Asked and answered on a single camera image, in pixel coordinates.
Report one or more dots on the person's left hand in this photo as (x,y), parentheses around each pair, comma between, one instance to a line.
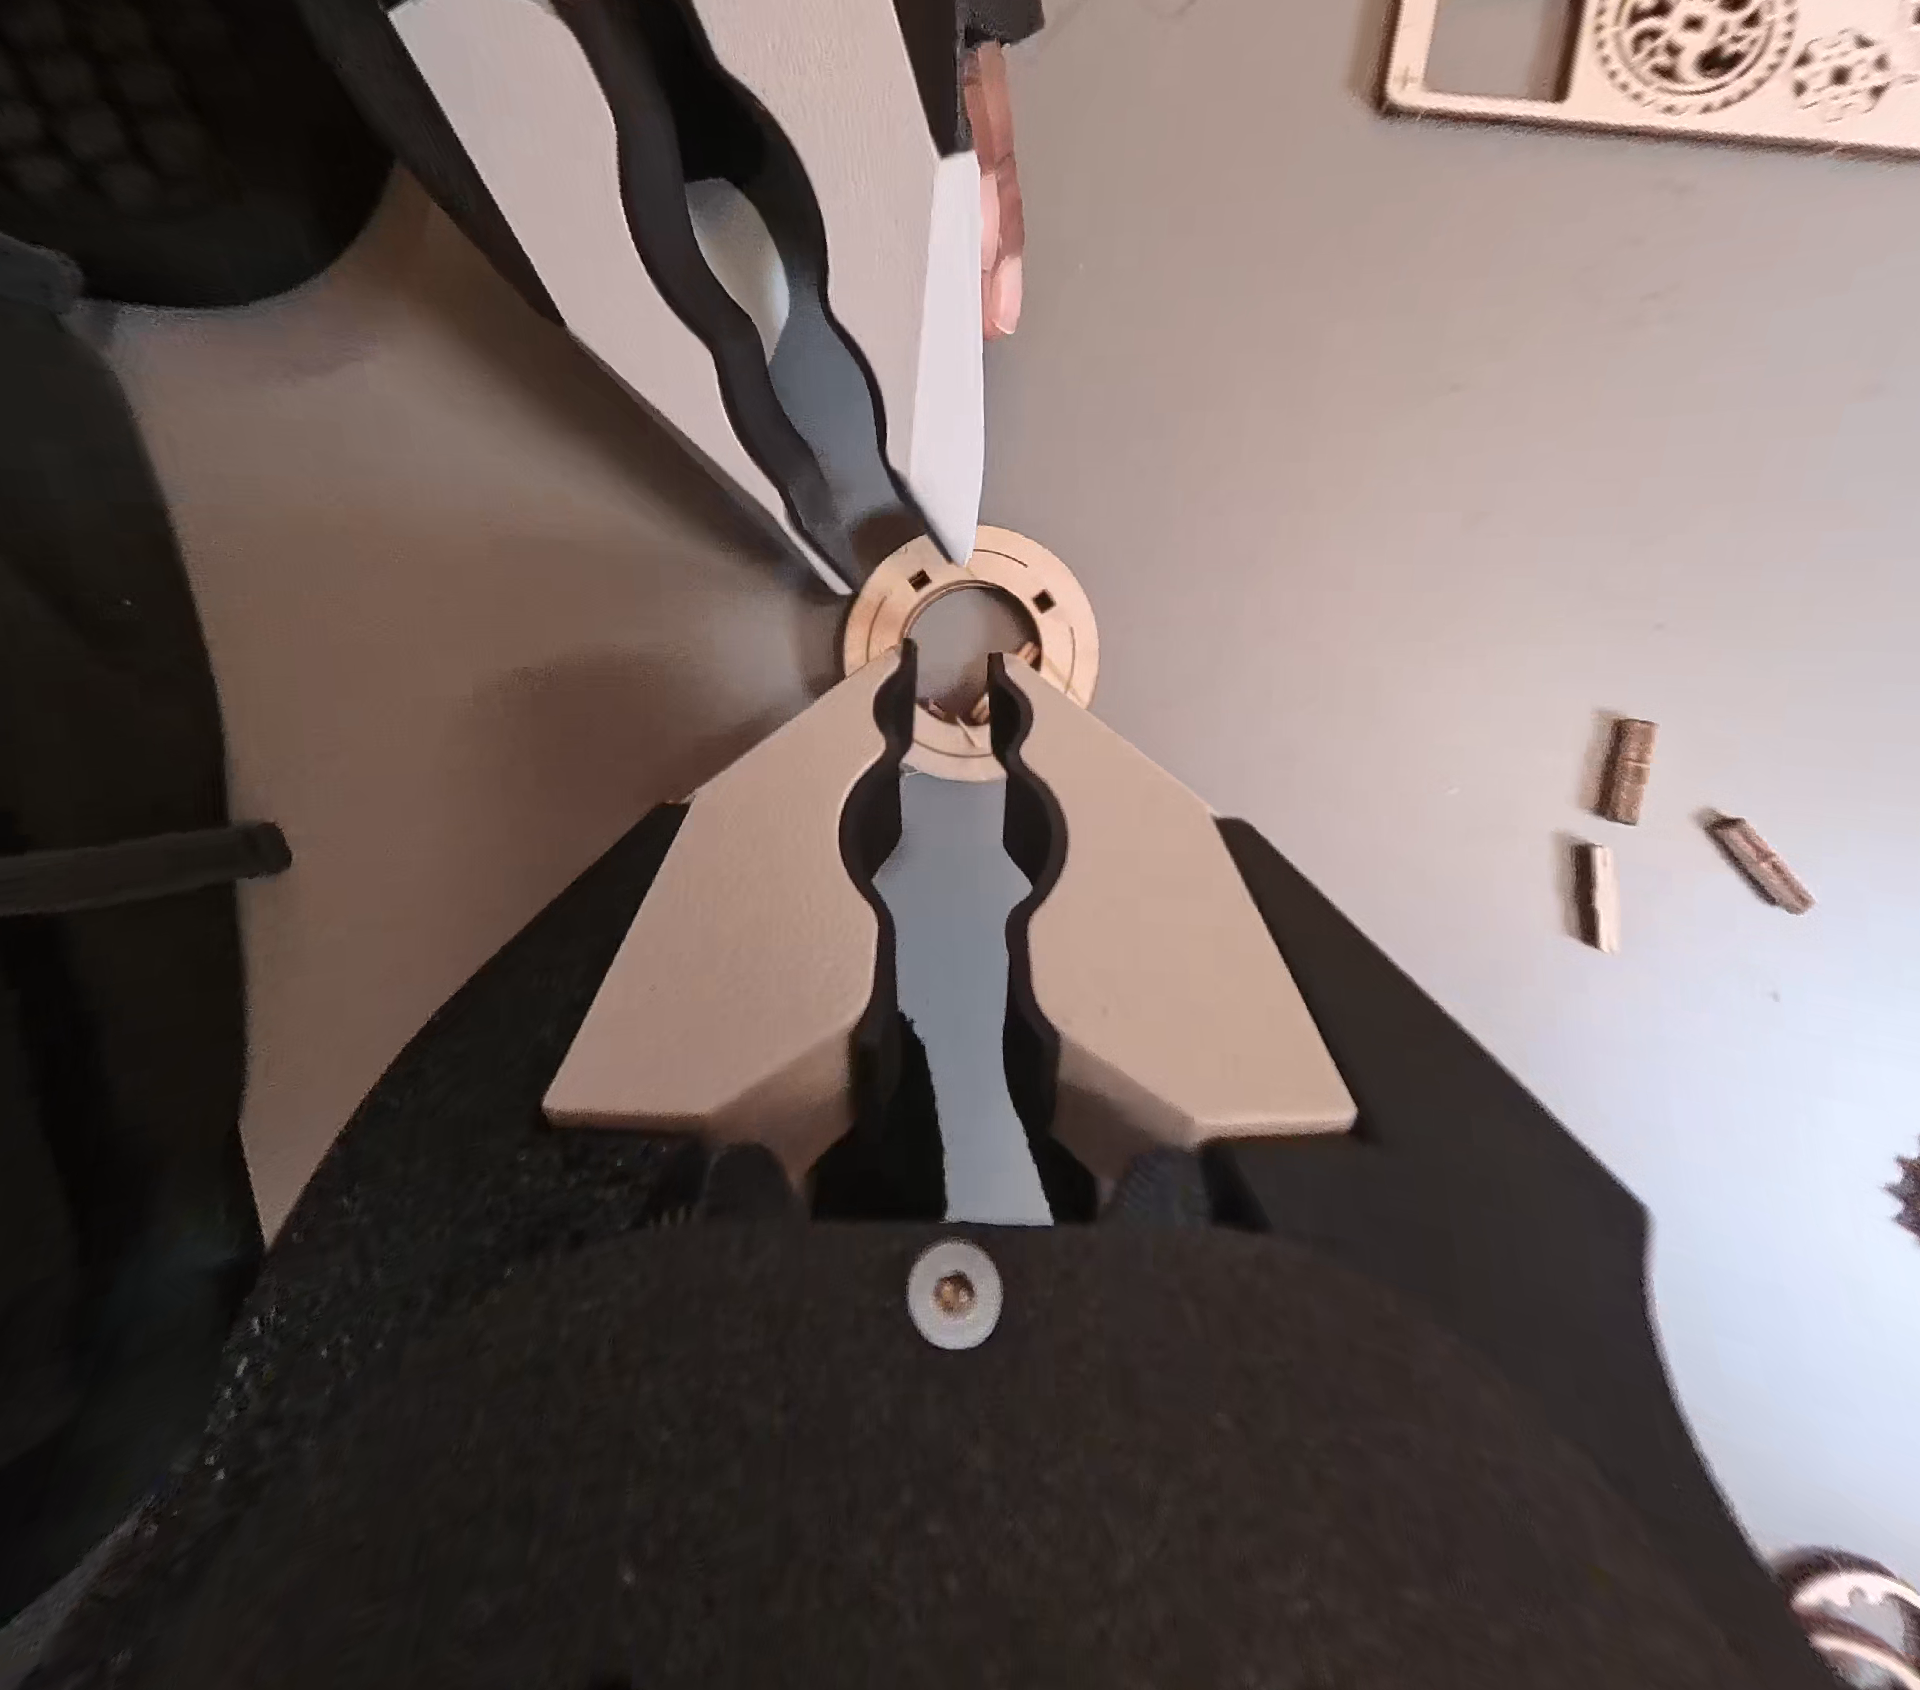
(1004,250)

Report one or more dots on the black clothing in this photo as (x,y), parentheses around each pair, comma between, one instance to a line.
(105,670)

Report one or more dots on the grey desk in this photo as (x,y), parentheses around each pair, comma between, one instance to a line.
(1350,445)

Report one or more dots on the black mesh chair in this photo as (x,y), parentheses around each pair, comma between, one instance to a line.
(135,40)

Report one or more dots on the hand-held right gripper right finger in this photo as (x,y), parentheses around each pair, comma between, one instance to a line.
(1184,970)

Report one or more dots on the wooden gear with holes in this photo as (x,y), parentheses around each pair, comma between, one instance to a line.
(1906,1194)

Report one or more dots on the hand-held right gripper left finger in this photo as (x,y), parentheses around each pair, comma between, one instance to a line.
(704,970)

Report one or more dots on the small wooden peg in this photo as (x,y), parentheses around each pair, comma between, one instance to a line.
(1624,769)
(1595,894)
(1758,863)

